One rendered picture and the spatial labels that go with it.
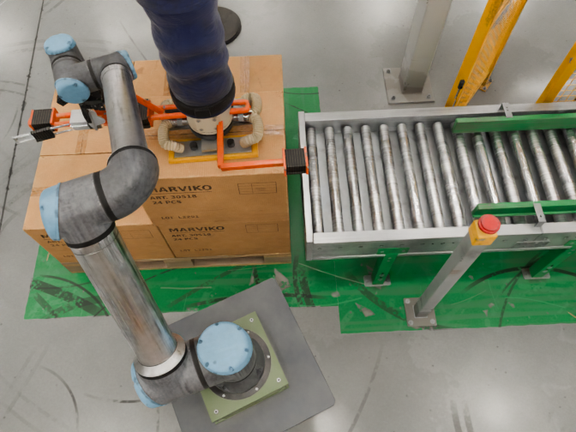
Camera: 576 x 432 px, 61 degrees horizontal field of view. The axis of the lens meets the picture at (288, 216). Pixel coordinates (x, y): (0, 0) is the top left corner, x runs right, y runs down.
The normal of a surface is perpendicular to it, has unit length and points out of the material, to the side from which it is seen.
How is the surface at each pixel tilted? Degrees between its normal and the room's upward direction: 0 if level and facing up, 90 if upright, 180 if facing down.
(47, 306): 0
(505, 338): 0
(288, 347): 0
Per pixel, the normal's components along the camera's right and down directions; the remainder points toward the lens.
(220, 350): 0.04, -0.48
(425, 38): 0.04, 0.89
